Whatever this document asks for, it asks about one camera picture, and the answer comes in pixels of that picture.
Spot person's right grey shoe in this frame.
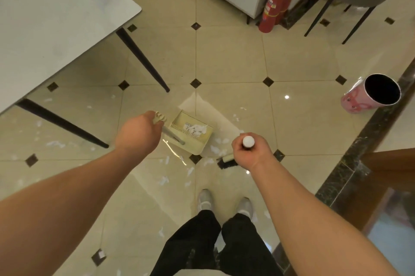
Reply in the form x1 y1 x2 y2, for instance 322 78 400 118
236 197 255 220

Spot cream dustpan with metal handle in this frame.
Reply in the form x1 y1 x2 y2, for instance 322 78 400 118
154 109 215 157

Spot person's left hand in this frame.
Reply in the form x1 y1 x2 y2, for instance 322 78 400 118
115 110 165 157

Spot white marble table black legs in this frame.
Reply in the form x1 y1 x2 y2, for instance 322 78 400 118
0 0 171 150

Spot pink waste bin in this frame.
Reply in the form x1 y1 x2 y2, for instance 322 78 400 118
340 74 402 115

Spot white paper scraps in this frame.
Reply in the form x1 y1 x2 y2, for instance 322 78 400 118
10 93 271 276

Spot person's grey shoe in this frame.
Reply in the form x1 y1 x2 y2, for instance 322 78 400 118
236 197 255 220
197 189 216 213

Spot person's right hand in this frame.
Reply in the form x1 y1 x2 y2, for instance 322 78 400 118
231 132 275 172

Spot beige tiled floor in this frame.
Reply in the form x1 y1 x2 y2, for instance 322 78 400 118
0 0 415 276

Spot wooden door with glass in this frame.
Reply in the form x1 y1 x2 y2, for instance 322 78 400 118
361 148 415 276

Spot black trousers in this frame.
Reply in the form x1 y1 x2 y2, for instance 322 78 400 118
150 210 283 276

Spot person's left forearm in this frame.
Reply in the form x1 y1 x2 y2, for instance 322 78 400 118
0 148 147 276

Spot person's right forearm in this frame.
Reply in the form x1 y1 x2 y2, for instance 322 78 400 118
251 159 400 276

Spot white shirt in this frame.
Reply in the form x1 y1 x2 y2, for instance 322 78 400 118
175 270 234 276

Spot person's left grey shoe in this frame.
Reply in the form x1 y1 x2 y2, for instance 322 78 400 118
197 189 216 213

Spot cream broom with metal handle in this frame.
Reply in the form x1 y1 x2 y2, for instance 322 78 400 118
216 135 255 170

